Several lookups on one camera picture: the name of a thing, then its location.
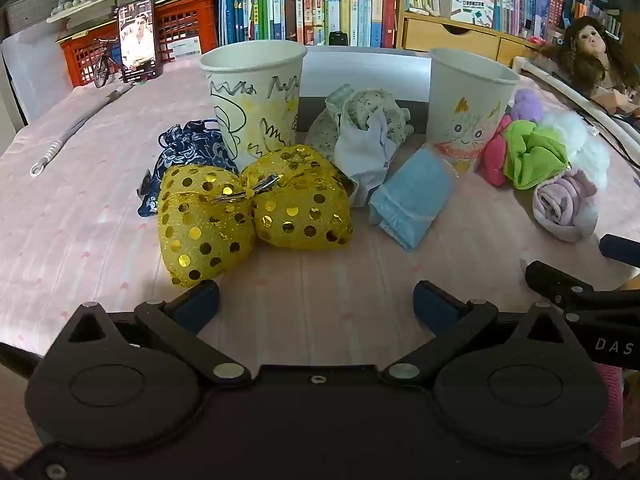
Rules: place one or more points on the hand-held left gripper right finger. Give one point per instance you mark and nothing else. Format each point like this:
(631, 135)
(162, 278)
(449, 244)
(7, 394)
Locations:
(435, 306)

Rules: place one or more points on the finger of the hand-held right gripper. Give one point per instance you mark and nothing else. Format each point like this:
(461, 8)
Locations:
(550, 277)
(620, 249)

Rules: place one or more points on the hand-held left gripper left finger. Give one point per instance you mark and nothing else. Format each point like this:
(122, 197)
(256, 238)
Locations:
(200, 301)

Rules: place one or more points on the lilac sock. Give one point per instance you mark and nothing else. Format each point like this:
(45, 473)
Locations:
(565, 205)

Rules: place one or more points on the yellow sequin bow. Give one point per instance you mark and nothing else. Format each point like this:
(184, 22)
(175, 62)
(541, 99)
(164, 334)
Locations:
(200, 220)

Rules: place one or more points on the white fluffy pom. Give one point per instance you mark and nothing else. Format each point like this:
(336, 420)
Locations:
(585, 145)

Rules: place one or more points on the light blue cloth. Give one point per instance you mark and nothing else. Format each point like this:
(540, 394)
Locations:
(410, 195)

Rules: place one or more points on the green scrunchie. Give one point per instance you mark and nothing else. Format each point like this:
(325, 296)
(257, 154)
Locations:
(535, 155)

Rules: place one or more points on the pink scrunchie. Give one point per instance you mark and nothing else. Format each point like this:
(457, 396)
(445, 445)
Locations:
(495, 160)

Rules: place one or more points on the blue patterned pouch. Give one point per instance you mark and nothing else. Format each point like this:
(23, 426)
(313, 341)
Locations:
(185, 145)

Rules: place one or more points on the white cloth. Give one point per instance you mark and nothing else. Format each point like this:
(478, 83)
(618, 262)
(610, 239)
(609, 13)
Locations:
(360, 155)

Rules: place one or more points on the purple fluffy pom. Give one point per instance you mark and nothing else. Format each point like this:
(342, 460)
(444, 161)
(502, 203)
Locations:
(527, 105)

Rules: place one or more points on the green floral cloth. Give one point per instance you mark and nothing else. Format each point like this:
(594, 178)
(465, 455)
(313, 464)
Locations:
(360, 105)

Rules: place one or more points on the grey cardboard box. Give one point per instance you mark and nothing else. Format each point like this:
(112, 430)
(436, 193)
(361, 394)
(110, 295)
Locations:
(365, 75)

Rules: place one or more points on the person's pink clothing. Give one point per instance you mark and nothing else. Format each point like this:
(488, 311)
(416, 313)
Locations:
(612, 410)

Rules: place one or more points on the pink tablecloth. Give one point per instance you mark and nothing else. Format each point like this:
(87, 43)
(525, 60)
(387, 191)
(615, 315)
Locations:
(75, 235)

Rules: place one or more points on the paper cup with cat drawing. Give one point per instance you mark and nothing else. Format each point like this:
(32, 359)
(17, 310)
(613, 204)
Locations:
(465, 105)

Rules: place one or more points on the white pipe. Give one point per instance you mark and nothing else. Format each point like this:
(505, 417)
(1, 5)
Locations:
(537, 72)

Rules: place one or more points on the brown-haired doll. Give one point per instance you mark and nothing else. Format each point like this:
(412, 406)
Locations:
(585, 45)

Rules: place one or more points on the paper cup with scribble drawing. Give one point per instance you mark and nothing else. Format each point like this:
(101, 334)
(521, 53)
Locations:
(250, 100)

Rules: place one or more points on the miniature bicycle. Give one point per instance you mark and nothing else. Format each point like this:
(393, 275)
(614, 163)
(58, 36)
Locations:
(102, 72)

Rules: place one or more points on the smartphone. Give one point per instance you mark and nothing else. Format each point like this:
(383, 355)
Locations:
(137, 40)

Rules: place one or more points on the wooden drawer organiser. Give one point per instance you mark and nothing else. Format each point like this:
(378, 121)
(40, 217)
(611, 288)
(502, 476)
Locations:
(435, 35)

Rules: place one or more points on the red plastic crate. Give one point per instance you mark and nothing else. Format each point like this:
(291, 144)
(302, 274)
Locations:
(185, 20)

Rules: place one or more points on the white sheet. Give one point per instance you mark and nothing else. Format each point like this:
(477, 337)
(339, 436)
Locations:
(30, 75)

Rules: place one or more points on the white printed card box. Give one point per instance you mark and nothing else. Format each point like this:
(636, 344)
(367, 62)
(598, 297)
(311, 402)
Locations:
(470, 5)

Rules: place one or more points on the small black case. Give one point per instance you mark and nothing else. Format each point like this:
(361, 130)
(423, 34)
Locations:
(338, 38)

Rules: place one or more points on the row of upright books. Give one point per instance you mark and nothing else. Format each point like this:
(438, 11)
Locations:
(310, 0)

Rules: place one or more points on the grey grid storage bin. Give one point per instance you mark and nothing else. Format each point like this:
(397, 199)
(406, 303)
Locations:
(30, 12)

